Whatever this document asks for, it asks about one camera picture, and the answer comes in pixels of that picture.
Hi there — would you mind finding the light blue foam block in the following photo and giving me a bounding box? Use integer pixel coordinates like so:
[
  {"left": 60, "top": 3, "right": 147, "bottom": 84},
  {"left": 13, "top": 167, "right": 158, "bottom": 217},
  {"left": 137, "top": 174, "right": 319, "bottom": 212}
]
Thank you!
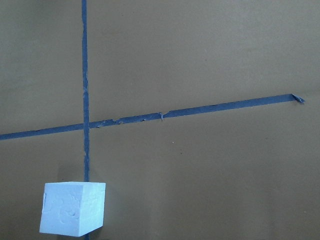
[{"left": 39, "top": 181, "right": 106, "bottom": 237}]

